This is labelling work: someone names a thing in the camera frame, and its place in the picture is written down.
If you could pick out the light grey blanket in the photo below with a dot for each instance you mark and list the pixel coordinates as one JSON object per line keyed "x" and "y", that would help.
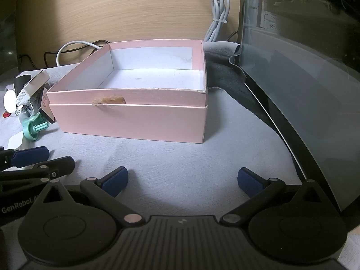
{"x": 168, "y": 160}

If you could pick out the small red item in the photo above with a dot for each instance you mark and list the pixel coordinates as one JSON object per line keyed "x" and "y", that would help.
{"x": 5, "y": 115}

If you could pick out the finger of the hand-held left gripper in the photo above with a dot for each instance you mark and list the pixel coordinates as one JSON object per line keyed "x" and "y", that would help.
{"x": 60, "y": 164}
{"x": 29, "y": 156}

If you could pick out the mint green plastic part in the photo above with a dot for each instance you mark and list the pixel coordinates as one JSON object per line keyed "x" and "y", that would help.
{"x": 31, "y": 130}

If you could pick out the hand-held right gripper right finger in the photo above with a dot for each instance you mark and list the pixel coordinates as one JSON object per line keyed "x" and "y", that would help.
{"x": 251, "y": 182}

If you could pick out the glass side computer case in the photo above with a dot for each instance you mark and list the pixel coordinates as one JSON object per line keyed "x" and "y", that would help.
{"x": 309, "y": 90}

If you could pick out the dark grey cloth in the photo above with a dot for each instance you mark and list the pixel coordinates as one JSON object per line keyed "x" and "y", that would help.
{"x": 225, "y": 76}

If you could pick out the small white carton box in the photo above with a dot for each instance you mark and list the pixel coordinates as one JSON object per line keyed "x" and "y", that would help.
{"x": 28, "y": 91}

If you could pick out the small white packet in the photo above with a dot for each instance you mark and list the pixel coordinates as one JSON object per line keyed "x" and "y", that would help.
{"x": 15, "y": 141}

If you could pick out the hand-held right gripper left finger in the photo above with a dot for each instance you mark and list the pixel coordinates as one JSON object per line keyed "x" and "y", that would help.
{"x": 116, "y": 181}

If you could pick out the dark glossy panel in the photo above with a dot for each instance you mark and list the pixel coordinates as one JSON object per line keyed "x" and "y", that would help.
{"x": 7, "y": 28}

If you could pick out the brown plush toy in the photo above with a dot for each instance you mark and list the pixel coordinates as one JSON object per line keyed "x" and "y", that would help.
{"x": 126, "y": 122}

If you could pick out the black tag with pale label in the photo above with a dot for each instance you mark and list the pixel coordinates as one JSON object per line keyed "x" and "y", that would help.
{"x": 47, "y": 105}

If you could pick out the white round disc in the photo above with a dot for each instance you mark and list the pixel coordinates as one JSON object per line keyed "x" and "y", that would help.
{"x": 9, "y": 100}

